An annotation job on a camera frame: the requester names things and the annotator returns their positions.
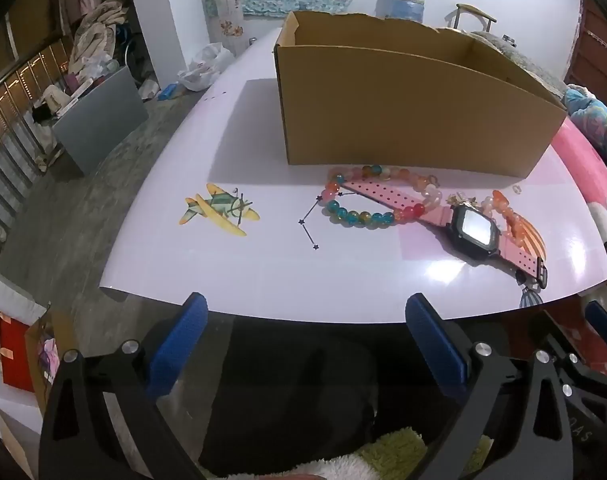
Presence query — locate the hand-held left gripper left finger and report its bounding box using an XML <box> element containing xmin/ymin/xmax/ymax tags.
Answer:
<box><xmin>38</xmin><ymin>291</ymin><xmax>209</xmax><ymax>480</ymax></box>

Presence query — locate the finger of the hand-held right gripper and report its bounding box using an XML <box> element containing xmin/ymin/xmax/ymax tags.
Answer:
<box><xmin>553</xmin><ymin>301</ymin><xmax>607</xmax><ymax>403</ymax></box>

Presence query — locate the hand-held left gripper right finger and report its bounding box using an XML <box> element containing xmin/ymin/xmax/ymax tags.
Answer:
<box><xmin>405</xmin><ymin>293</ymin><xmax>574</xmax><ymax>480</ymax></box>

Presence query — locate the black watch with pink strap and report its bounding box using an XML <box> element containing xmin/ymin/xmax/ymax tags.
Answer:
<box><xmin>339</xmin><ymin>177</ymin><xmax>549</xmax><ymax>290</ymax></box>

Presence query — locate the multicolour bead bracelet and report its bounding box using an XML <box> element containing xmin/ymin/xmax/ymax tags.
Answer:
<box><xmin>319</xmin><ymin>164</ymin><xmax>443</xmax><ymax>228</ymax></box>

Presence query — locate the orange pink bead bracelet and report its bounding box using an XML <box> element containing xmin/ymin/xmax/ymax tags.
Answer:
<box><xmin>480</xmin><ymin>189</ymin><xmax>527</xmax><ymax>246</ymax></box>

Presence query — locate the brown cardboard box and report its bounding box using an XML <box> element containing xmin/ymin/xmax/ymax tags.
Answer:
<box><xmin>274</xmin><ymin>10</ymin><xmax>568</xmax><ymax>180</ymax></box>

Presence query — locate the fuzzy green white garment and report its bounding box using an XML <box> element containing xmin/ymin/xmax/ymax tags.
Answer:
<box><xmin>198</xmin><ymin>426</ymin><xmax>490</xmax><ymax>480</ymax></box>

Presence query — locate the open brown carton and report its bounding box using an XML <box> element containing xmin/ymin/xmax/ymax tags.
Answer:
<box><xmin>26</xmin><ymin>310</ymin><xmax>79</xmax><ymax>413</ymax></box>

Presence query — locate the pink printed bed sheet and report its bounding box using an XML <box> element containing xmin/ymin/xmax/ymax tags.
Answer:
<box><xmin>551</xmin><ymin>122</ymin><xmax>607</xmax><ymax>376</ymax></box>

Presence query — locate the red gift bag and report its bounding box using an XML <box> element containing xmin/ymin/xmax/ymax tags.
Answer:
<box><xmin>0</xmin><ymin>317</ymin><xmax>44</xmax><ymax>393</ymax></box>

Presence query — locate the blue printed blanket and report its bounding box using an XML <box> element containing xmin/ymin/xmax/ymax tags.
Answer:
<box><xmin>566</xmin><ymin>84</ymin><xmax>607</xmax><ymax>161</ymax></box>

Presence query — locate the grey box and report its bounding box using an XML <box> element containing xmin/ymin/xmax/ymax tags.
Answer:
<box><xmin>51</xmin><ymin>66</ymin><xmax>149</xmax><ymax>177</ymax></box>

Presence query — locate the grey fuzzy blanket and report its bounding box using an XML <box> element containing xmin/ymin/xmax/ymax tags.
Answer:
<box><xmin>471</xmin><ymin>30</ymin><xmax>567</xmax><ymax>96</ymax></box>

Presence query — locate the brown wooden door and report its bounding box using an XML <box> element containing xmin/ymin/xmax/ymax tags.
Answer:
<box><xmin>568</xmin><ymin>0</ymin><xmax>607</xmax><ymax>96</ymax></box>

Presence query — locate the metal railing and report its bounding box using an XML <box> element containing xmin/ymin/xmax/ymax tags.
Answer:
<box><xmin>0</xmin><ymin>35</ymin><xmax>74</xmax><ymax>261</ymax></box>

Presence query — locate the white plastic bag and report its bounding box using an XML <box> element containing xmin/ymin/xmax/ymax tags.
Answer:
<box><xmin>178</xmin><ymin>42</ymin><xmax>234</xmax><ymax>92</ymax></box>

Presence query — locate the pile of clothes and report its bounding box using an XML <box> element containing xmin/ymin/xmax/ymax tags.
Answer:
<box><xmin>68</xmin><ymin>0</ymin><xmax>134</xmax><ymax>81</ymax></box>

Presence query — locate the white floral board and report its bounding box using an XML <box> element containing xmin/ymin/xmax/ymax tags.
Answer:
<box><xmin>204</xmin><ymin>0</ymin><xmax>245</xmax><ymax>56</ymax></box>

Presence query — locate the wooden chair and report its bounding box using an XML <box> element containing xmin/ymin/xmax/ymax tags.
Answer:
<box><xmin>453</xmin><ymin>3</ymin><xmax>498</xmax><ymax>36</ymax></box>

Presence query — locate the blue water bottle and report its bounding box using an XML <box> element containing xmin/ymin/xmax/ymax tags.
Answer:
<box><xmin>386</xmin><ymin>0</ymin><xmax>429</xmax><ymax>25</ymax></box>

